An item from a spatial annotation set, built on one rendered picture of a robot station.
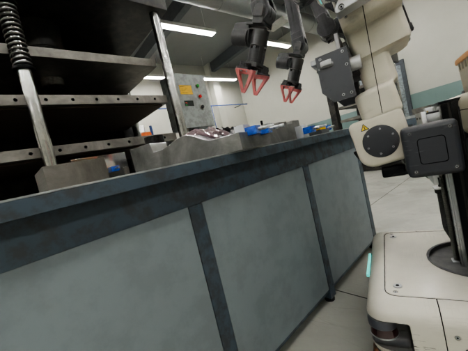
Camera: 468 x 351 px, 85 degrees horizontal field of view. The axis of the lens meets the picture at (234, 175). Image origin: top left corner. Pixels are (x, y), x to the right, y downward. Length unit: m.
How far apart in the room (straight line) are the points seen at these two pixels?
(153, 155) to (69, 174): 0.33
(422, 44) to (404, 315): 7.10
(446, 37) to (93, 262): 7.50
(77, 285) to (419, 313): 0.85
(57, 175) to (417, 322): 1.03
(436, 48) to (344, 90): 6.70
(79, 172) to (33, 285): 0.30
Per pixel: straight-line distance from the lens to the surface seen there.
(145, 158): 1.06
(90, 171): 0.82
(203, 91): 2.08
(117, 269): 0.69
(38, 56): 1.69
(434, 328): 0.93
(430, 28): 7.71
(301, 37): 1.35
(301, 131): 1.19
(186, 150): 0.91
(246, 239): 0.91
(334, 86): 0.95
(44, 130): 1.48
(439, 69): 7.55
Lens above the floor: 0.78
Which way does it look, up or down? 4 degrees down
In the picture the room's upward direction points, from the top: 13 degrees counter-clockwise
